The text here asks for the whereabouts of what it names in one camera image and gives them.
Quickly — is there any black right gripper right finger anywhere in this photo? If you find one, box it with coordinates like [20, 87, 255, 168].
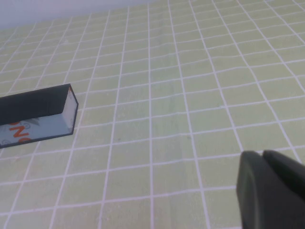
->
[263, 149, 305, 191]

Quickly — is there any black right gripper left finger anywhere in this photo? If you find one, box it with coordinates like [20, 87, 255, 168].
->
[235, 150, 305, 229]

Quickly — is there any black printed glasses case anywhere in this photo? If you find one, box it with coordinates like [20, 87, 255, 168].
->
[0, 83, 79, 150]

